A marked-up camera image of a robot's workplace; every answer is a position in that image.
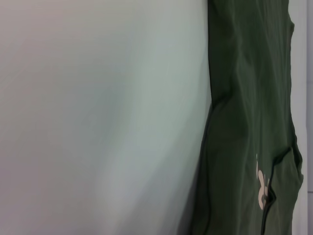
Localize dark green FREE t-shirt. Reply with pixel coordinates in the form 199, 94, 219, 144
190, 0, 306, 235

